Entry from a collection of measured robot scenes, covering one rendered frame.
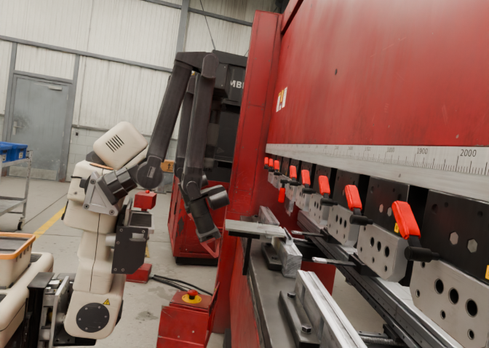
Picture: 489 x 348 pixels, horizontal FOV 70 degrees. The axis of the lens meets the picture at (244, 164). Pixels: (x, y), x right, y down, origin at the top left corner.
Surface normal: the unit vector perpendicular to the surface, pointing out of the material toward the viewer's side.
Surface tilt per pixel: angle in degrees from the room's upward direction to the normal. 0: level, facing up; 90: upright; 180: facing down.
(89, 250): 90
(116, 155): 90
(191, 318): 90
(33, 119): 90
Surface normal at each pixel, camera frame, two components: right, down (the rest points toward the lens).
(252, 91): 0.06, 0.06
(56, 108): 0.26, 0.09
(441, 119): -0.99, -0.14
